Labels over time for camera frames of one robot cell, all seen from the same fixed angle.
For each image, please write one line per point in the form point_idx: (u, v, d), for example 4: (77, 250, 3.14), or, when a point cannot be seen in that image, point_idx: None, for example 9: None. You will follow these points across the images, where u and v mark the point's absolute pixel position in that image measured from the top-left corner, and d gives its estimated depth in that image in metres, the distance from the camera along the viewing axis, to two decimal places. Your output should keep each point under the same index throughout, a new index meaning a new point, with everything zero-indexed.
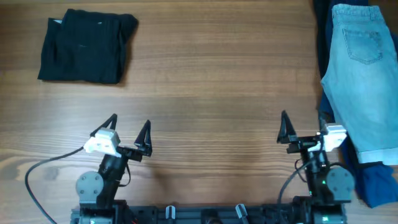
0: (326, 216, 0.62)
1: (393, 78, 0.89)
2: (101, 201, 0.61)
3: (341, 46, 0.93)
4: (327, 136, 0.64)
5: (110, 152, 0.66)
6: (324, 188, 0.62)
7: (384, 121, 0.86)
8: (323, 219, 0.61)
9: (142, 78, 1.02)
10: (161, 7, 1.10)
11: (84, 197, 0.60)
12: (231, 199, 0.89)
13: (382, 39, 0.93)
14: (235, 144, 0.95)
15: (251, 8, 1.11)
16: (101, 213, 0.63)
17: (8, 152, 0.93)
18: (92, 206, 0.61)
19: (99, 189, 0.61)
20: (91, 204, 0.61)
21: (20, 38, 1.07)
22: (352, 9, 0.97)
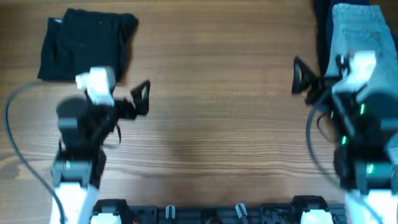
0: (372, 165, 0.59)
1: (394, 76, 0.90)
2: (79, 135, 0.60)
3: (342, 45, 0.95)
4: (356, 61, 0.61)
5: (101, 92, 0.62)
6: (364, 124, 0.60)
7: None
8: (368, 168, 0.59)
9: (142, 77, 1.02)
10: (162, 7, 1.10)
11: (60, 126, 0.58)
12: (231, 199, 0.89)
13: (382, 39, 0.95)
14: (235, 143, 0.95)
15: (251, 8, 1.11)
16: (76, 155, 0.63)
17: (7, 152, 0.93)
18: (67, 133, 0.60)
19: (80, 112, 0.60)
20: (66, 133, 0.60)
21: (20, 38, 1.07)
22: (352, 9, 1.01)
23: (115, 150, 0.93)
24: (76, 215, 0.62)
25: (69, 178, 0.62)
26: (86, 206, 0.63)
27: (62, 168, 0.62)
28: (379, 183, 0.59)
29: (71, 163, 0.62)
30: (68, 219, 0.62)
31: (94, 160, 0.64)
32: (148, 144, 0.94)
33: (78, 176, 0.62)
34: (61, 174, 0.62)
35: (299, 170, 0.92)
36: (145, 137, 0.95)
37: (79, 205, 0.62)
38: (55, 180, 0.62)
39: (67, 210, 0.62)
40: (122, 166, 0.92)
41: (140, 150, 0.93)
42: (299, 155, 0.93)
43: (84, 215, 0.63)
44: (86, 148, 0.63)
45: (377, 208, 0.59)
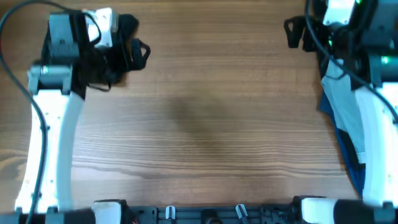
0: (387, 58, 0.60)
1: None
2: (69, 46, 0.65)
3: None
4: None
5: (104, 29, 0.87)
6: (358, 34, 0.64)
7: None
8: (384, 60, 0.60)
9: (142, 77, 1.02)
10: (162, 8, 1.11)
11: (54, 35, 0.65)
12: (231, 199, 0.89)
13: None
14: (236, 144, 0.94)
15: (252, 9, 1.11)
16: (56, 61, 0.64)
17: (7, 152, 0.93)
18: (60, 45, 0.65)
19: (65, 40, 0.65)
20: (60, 50, 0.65)
21: (22, 40, 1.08)
22: None
23: (115, 150, 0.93)
24: (57, 126, 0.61)
25: (47, 80, 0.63)
26: (66, 132, 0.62)
27: (40, 74, 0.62)
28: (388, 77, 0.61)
29: (50, 68, 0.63)
30: (50, 127, 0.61)
31: (75, 67, 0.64)
32: (148, 145, 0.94)
33: (58, 80, 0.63)
34: (40, 80, 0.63)
35: (299, 170, 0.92)
36: (145, 138, 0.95)
37: (61, 107, 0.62)
38: (33, 86, 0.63)
39: (48, 117, 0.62)
40: (122, 167, 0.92)
41: (141, 150, 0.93)
42: (299, 156, 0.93)
43: (66, 149, 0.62)
44: (70, 55, 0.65)
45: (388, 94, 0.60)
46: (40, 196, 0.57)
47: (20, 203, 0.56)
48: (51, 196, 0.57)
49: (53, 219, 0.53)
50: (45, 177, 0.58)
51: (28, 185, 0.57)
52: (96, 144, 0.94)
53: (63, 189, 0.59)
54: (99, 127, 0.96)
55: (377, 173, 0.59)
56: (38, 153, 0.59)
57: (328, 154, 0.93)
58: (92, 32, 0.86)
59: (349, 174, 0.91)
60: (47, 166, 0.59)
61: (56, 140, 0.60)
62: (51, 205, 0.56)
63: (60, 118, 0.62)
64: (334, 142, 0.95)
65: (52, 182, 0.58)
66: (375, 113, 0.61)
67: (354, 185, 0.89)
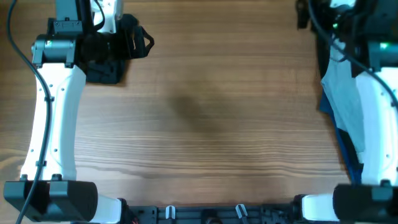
0: (384, 45, 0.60)
1: None
2: (74, 24, 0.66)
3: None
4: None
5: (108, 13, 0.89)
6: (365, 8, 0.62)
7: None
8: (380, 46, 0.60)
9: (143, 77, 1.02)
10: (162, 8, 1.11)
11: (59, 12, 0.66)
12: (231, 199, 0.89)
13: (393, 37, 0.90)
14: (236, 144, 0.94)
15: (252, 8, 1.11)
16: (60, 37, 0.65)
17: (7, 152, 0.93)
18: (64, 22, 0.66)
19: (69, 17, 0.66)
20: (63, 27, 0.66)
21: (20, 38, 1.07)
22: None
23: (115, 150, 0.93)
24: (61, 96, 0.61)
25: (51, 55, 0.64)
26: (69, 104, 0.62)
27: (45, 47, 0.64)
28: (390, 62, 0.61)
29: (53, 42, 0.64)
30: (54, 99, 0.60)
31: (78, 42, 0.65)
32: (148, 145, 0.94)
33: (61, 53, 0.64)
34: (44, 53, 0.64)
35: (299, 170, 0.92)
36: (145, 138, 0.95)
37: (64, 79, 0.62)
38: (37, 59, 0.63)
39: (52, 89, 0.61)
40: (122, 167, 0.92)
41: (141, 150, 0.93)
42: (299, 156, 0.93)
43: (69, 122, 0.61)
44: (74, 33, 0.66)
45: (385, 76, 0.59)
46: (45, 165, 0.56)
47: (25, 171, 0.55)
48: (54, 165, 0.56)
49: (55, 187, 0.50)
50: (48, 145, 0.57)
51: (33, 152, 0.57)
52: (96, 144, 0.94)
53: (66, 160, 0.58)
54: (99, 127, 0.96)
55: (376, 154, 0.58)
56: (41, 127, 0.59)
57: (328, 154, 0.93)
58: (96, 16, 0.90)
59: (349, 174, 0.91)
60: (51, 134, 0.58)
61: (60, 108, 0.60)
62: (55, 172, 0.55)
63: (64, 90, 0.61)
64: (334, 142, 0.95)
65: (56, 150, 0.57)
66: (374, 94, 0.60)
67: None
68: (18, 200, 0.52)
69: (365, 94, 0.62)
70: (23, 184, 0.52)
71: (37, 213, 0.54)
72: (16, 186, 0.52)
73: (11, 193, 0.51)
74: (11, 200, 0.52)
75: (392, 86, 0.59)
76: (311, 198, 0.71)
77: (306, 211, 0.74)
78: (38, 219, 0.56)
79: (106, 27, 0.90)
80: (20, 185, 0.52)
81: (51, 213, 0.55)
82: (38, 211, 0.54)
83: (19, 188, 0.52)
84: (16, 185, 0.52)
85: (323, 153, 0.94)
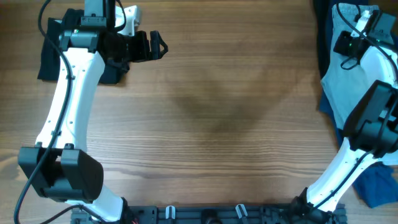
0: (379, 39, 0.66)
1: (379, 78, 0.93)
2: (99, 19, 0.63)
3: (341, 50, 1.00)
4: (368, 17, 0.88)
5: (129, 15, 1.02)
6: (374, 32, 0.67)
7: None
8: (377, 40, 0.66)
9: (143, 77, 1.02)
10: (162, 8, 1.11)
11: (86, 9, 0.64)
12: (231, 199, 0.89)
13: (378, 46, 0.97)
14: (236, 144, 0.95)
15: (251, 8, 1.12)
16: (87, 28, 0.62)
17: (7, 152, 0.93)
18: (91, 17, 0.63)
19: (97, 14, 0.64)
20: (88, 20, 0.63)
21: (22, 38, 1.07)
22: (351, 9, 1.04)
23: (115, 150, 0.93)
24: (82, 77, 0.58)
25: (78, 43, 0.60)
26: (87, 88, 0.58)
27: (70, 36, 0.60)
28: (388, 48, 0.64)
29: (79, 32, 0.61)
30: (76, 78, 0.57)
31: (102, 33, 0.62)
32: (148, 145, 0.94)
33: (86, 43, 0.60)
34: (69, 40, 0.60)
35: (299, 170, 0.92)
36: (145, 138, 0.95)
37: (86, 61, 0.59)
38: (63, 44, 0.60)
39: (74, 69, 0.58)
40: (122, 167, 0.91)
41: (140, 150, 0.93)
42: (299, 157, 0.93)
43: (85, 104, 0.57)
44: (97, 27, 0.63)
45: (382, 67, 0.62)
46: (58, 134, 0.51)
47: (40, 139, 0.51)
48: (69, 136, 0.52)
49: (66, 156, 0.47)
50: (65, 116, 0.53)
51: (50, 122, 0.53)
52: (96, 144, 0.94)
53: (79, 135, 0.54)
54: (99, 127, 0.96)
55: None
56: (61, 98, 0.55)
57: (328, 154, 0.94)
58: (117, 21, 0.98)
59: None
60: (69, 107, 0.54)
61: (79, 87, 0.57)
62: (69, 142, 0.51)
63: (84, 71, 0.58)
64: (334, 142, 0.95)
65: (72, 122, 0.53)
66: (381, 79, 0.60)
67: (354, 185, 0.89)
68: (29, 167, 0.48)
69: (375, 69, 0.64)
70: (37, 151, 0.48)
71: (45, 184, 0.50)
72: (30, 152, 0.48)
73: (23, 158, 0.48)
74: (23, 167, 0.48)
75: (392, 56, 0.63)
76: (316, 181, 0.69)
77: (310, 196, 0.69)
78: (44, 195, 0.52)
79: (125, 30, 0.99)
80: (34, 150, 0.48)
81: (58, 187, 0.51)
82: (46, 183, 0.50)
83: (33, 156, 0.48)
84: (31, 150, 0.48)
85: (323, 153, 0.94)
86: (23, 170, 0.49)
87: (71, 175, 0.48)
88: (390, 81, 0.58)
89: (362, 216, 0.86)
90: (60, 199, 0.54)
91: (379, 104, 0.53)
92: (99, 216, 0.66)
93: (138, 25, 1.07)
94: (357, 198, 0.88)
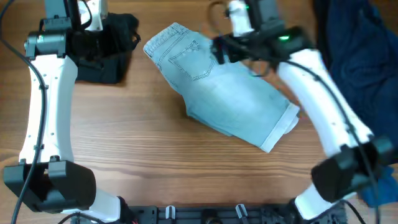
0: (285, 37, 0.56)
1: (228, 91, 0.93)
2: (63, 21, 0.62)
3: (192, 63, 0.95)
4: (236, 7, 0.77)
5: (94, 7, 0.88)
6: (291, 36, 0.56)
7: (256, 113, 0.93)
8: (283, 38, 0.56)
9: (142, 77, 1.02)
10: (162, 8, 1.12)
11: (48, 10, 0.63)
12: (231, 199, 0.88)
13: (189, 56, 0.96)
14: (235, 144, 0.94)
15: None
16: (50, 31, 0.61)
17: (7, 152, 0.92)
18: (53, 19, 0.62)
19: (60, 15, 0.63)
20: (51, 23, 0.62)
21: (22, 38, 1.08)
22: (159, 37, 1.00)
23: (115, 150, 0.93)
24: (55, 84, 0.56)
25: (45, 50, 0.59)
26: (64, 95, 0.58)
27: (36, 43, 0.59)
28: (298, 47, 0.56)
29: (45, 37, 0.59)
30: (49, 87, 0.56)
31: (69, 34, 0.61)
32: (148, 144, 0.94)
33: (55, 47, 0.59)
34: (36, 47, 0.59)
35: (300, 170, 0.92)
36: (145, 137, 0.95)
37: (58, 67, 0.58)
38: (29, 52, 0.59)
39: (46, 77, 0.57)
40: (122, 167, 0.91)
41: (140, 150, 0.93)
42: (299, 156, 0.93)
43: (63, 112, 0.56)
44: (62, 28, 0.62)
45: (322, 104, 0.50)
46: (42, 149, 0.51)
47: (23, 156, 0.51)
48: (52, 148, 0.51)
49: (52, 169, 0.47)
50: (45, 129, 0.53)
51: (30, 137, 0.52)
52: (96, 144, 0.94)
53: (63, 144, 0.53)
54: (99, 127, 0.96)
55: (324, 126, 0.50)
56: (37, 110, 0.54)
57: None
58: (84, 17, 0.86)
59: None
60: (47, 119, 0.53)
61: (54, 96, 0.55)
62: (54, 155, 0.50)
63: (57, 78, 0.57)
64: None
65: (54, 134, 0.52)
66: (325, 124, 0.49)
67: None
68: (18, 185, 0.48)
69: (305, 96, 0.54)
70: (22, 168, 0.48)
71: (37, 199, 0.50)
72: (15, 170, 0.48)
73: (10, 177, 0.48)
74: (11, 185, 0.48)
75: (308, 66, 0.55)
76: (302, 197, 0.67)
77: (303, 212, 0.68)
78: (38, 208, 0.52)
79: (92, 25, 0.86)
80: (18, 167, 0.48)
81: (51, 199, 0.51)
82: (38, 197, 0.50)
83: (19, 173, 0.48)
84: (15, 168, 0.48)
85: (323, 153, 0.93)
86: (13, 189, 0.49)
87: (61, 187, 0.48)
88: (305, 83, 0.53)
89: (362, 216, 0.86)
90: (55, 210, 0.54)
91: (348, 176, 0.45)
92: (97, 218, 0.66)
93: (106, 18, 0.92)
94: (357, 198, 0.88)
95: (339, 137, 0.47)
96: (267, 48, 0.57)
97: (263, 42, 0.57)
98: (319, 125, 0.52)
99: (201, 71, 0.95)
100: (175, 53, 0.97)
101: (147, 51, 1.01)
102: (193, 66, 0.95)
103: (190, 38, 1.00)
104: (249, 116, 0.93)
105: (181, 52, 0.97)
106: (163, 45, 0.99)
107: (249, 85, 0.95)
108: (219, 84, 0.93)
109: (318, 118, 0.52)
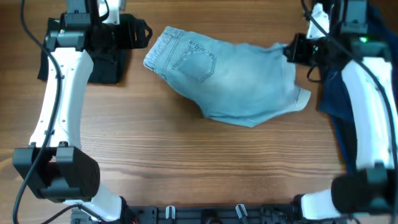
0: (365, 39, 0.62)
1: (236, 80, 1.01)
2: (83, 16, 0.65)
3: (195, 66, 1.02)
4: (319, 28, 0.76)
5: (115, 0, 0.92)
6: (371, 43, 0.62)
7: (267, 89, 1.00)
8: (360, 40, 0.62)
9: (142, 77, 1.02)
10: (163, 8, 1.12)
11: (70, 5, 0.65)
12: (231, 200, 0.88)
13: (189, 60, 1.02)
14: (236, 144, 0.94)
15: (251, 8, 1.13)
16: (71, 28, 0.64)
17: (7, 152, 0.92)
18: (74, 15, 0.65)
19: (80, 11, 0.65)
20: (73, 20, 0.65)
21: (22, 38, 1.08)
22: (156, 49, 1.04)
23: (115, 150, 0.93)
24: (71, 76, 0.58)
25: (64, 43, 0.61)
26: (78, 86, 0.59)
27: (56, 36, 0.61)
28: (372, 51, 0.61)
29: (66, 32, 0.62)
30: (64, 78, 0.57)
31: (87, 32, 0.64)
32: (148, 144, 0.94)
33: (73, 42, 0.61)
34: (56, 40, 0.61)
35: (300, 170, 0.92)
36: (145, 137, 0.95)
37: (75, 60, 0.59)
38: (50, 45, 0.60)
39: (63, 68, 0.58)
40: (122, 167, 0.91)
41: (140, 150, 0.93)
42: (299, 156, 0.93)
43: (77, 101, 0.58)
44: (83, 25, 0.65)
45: (374, 109, 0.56)
46: (52, 134, 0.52)
47: (34, 139, 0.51)
48: (63, 134, 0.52)
49: (61, 154, 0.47)
50: (57, 115, 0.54)
51: (42, 122, 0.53)
52: (96, 144, 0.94)
53: (73, 132, 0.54)
54: (99, 127, 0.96)
55: (366, 136, 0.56)
56: (52, 98, 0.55)
57: (328, 154, 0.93)
58: (101, 9, 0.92)
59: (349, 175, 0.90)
60: (60, 107, 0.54)
61: (69, 87, 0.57)
62: (63, 140, 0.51)
63: (73, 70, 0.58)
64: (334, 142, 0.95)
65: (64, 121, 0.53)
66: (370, 136, 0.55)
67: None
68: (27, 168, 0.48)
69: (357, 95, 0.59)
70: (32, 151, 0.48)
71: (41, 185, 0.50)
72: (25, 153, 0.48)
73: (19, 159, 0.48)
74: (19, 168, 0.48)
75: (377, 72, 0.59)
76: (311, 198, 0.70)
77: (306, 211, 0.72)
78: (42, 196, 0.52)
79: (109, 20, 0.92)
80: (29, 150, 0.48)
81: (56, 187, 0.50)
82: (43, 182, 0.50)
83: (28, 155, 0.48)
84: (25, 151, 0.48)
85: (323, 153, 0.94)
86: (18, 170, 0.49)
87: (67, 173, 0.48)
88: (370, 88, 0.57)
89: None
90: (58, 200, 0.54)
91: (377, 192, 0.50)
92: (98, 215, 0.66)
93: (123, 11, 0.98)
94: None
95: (381, 152, 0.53)
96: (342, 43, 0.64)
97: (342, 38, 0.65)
98: (362, 132, 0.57)
99: (205, 71, 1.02)
100: (176, 59, 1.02)
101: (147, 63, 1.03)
102: (196, 68, 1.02)
103: (185, 42, 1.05)
104: (263, 94, 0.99)
105: (181, 56, 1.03)
106: (162, 52, 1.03)
107: (253, 66, 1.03)
108: (226, 77, 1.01)
109: (364, 127, 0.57)
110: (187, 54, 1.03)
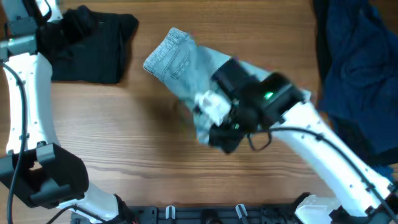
0: (270, 93, 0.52)
1: None
2: (27, 21, 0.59)
3: (187, 75, 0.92)
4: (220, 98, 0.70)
5: None
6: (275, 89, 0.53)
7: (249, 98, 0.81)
8: (267, 96, 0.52)
9: (142, 77, 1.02)
10: (162, 7, 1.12)
11: (9, 12, 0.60)
12: (231, 200, 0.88)
13: (188, 67, 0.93)
14: None
15: (251, 7, 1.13)
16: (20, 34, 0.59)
17: None
18: (17, 22, 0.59)
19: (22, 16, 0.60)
20: (18, 26, 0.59)
21: None
22: (156, 53, 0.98)
23: (115, 150, 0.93)
24: (32, 79, 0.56)
25: (17, 50, 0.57)
26: (41, 90, 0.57)
27: (7, 46, 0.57)
28: (286, 101, 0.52)
29: (15, 39, 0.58)
30: (26, 82, 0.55)
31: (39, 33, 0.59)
32: (148, 145, 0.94)
33: (25, 47, 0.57)
34: (8, 50, 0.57)
35: (300, 170, 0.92)
36: (145, 137, 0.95)
37: (31, 64, 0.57)
38: (2, 55, 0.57)
39: (21, 74, 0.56)
40: (122, 167, 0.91)
41: (140, 150, 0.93)
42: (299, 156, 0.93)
43: (43, 103, 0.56)
44: (28, 30, 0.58)
45: (329, 162, 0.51)
46: (27, 137, 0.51)
47: (11, 147, 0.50)
48: (38, 135, 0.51)
49: (41, 153, 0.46)
50: (27, 120, 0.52)
51: (14, 130, 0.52)
52: (95, 144, 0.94)
53: (48, 132, 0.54)
54: (99, 127, 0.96)
55: (342, 189, 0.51)
56: (16, 106, 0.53)
57: None
58: None
59: None
60: (27, 112, 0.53)
61: (33, 91, 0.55)
62: (40, 140, 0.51)
63: (33, 73, 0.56)
64: None
65: (37, 122, 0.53)
66: (342, 186, 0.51)
67: None
68: (9, 177, 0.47)
69: (308, 154, 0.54)
70: (10, 158, 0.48)
71: (30, 191, 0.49)
72: (5, 162, 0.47)
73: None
74: (2, 180, 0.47)
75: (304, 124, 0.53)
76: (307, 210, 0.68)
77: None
78: (33, 203, 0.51)
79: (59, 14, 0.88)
80: (7, 160, 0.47)
81: (45, 191, 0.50)
82: (30, 189, 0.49)
83: (7, 163, 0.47)
84: (5, 160, 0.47)
85: None
86: (3, 182, 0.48)
87: (51, 172, 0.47)
88: (312, 142, 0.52)
89: None
90: (50, 204, 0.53)
91: None
92: (96, 215, 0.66)
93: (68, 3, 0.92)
94: None
95: (362, 201, 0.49)
96: (252, 109, 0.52)
97: (247, 104, 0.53)
98: (330, 180, 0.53)
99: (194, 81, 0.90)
100: (175, 68, 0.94)
101: (147, 68, 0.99)
102: (189, 77, 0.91)
103: (189, 46, 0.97)
104: None
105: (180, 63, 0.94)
106: (161, 56, 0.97)
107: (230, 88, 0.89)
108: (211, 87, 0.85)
109: (333, 182, 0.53)
110: (187, 61, 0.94)
